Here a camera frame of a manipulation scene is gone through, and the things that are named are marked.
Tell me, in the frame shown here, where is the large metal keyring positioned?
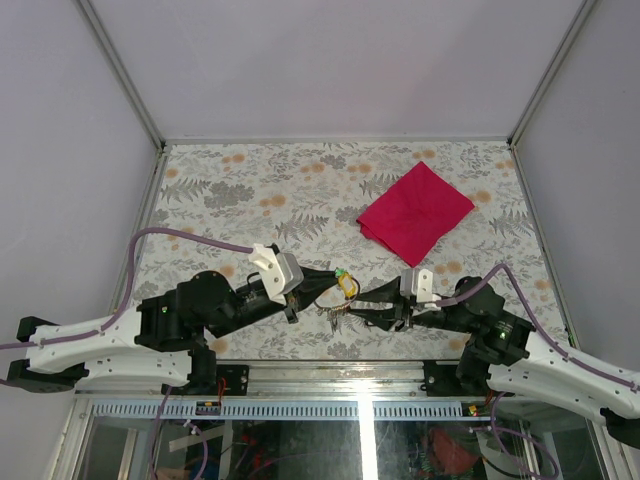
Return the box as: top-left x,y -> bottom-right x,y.
313,288 -> 359,333

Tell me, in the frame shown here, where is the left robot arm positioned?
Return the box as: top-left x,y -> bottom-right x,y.
1,268 -> 338,396

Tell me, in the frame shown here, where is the folded magenta cloth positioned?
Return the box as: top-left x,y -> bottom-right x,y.
357,162 -> 475,267

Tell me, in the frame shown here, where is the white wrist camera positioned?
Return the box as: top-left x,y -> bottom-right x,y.
399,269 -> 441,305
248,244 -> 304,305

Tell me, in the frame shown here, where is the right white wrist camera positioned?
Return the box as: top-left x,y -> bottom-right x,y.
399,269 -> 441,305

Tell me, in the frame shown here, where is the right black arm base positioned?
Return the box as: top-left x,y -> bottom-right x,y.
419,360 -> 468,398

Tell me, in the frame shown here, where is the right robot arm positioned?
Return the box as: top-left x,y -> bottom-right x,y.
349,274 -> 639,448

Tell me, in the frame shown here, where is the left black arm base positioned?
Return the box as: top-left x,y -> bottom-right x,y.
193,364 -> 250,397

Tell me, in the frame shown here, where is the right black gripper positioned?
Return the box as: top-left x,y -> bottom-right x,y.
347,274 -> 472,333

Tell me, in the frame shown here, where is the yellow tag key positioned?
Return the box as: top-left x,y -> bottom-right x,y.
338,273 -> 358,299

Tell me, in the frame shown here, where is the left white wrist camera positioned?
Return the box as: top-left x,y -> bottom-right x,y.
248,244 -> 304,305

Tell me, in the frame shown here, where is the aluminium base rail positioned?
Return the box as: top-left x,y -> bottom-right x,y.
76,361 -> 489,421

